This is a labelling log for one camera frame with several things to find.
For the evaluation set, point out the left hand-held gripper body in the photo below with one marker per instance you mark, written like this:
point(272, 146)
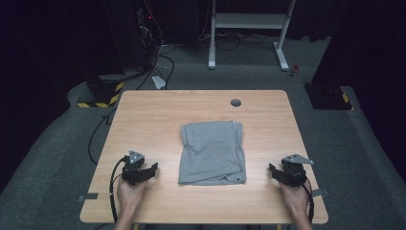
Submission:
point(132, 169)

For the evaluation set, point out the black equipment tower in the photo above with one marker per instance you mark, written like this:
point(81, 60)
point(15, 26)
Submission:
point(134, 35)

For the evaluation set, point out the white metal stand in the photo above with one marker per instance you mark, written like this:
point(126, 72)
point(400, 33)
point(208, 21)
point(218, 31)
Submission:
point(249, 20)

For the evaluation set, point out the person's right hand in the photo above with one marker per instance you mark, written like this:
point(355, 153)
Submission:
point(296, 198)

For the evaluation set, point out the small red object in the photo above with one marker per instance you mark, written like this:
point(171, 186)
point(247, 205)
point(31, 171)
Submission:
point(295, 71)

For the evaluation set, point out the black base with yellow mark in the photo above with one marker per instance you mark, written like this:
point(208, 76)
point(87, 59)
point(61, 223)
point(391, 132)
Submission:
point(328, 97)

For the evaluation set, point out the grey shorts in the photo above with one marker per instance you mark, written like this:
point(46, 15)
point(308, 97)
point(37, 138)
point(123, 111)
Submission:
point(212, 153)

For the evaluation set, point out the person's left hand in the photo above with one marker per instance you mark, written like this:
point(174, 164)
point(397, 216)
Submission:
point(129, 196)

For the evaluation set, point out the grey scrap on floor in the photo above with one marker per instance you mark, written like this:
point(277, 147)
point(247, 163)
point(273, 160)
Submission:
point(158, 82)

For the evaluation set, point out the black yellow striped base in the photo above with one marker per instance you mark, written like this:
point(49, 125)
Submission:
point(102, 92)

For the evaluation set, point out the grey tape strip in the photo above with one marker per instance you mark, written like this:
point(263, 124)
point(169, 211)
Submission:
point(87, 196)
point(320, 192)

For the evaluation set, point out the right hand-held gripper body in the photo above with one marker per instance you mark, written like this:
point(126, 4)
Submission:
point(294, 172)

